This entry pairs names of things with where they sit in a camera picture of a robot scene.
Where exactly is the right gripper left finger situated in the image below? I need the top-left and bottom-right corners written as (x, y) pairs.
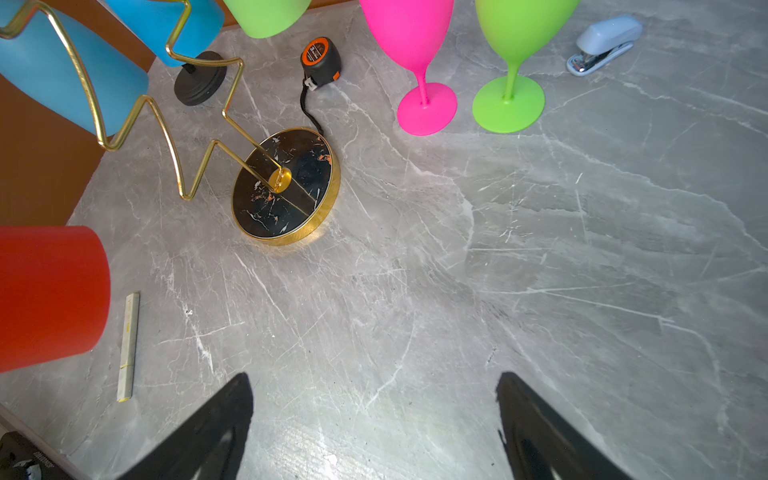
top-left (122, 372), bottom-right (254, 479)

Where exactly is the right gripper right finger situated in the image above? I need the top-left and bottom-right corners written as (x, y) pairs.
top-left (496, 372), bottom-right (631, 480)

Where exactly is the red wine glass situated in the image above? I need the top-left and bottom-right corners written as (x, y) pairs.
top-left (1, 226), bottom-right (111, 372)

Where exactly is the green wine glass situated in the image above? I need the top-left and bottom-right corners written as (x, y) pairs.
top-left (472, 0), bottom-right (579, 134)
top-left (224, 0), bottom-right (311, 39)

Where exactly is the blue wine glass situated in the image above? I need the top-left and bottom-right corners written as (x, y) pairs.
top-left (105, 0), bottom-right (225, 67)
top-left (1, 11), bottom-right (149, 136)

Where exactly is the magenta wine glass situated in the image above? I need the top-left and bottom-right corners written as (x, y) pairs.
top-left (360, 0), bottom-right (458, 136)

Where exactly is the gold wine glass rack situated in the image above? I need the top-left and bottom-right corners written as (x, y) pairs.
top-left (0, 0), bottom-right (343, 247)

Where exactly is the wooden ruler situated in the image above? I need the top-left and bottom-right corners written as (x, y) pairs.
top-left (117, 292), bottom-right (140, 403)

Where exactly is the black phone stand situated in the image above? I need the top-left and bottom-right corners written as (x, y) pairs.
top-left (174, 63), bottom-right (227, 106)

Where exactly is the orange black tape measure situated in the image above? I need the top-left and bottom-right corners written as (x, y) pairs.
top-left (300, 36), bottom-right (342, 136)

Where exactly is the small blue toy car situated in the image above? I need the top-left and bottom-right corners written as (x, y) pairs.
top-left (566, 15), bottom-right (643, 77)

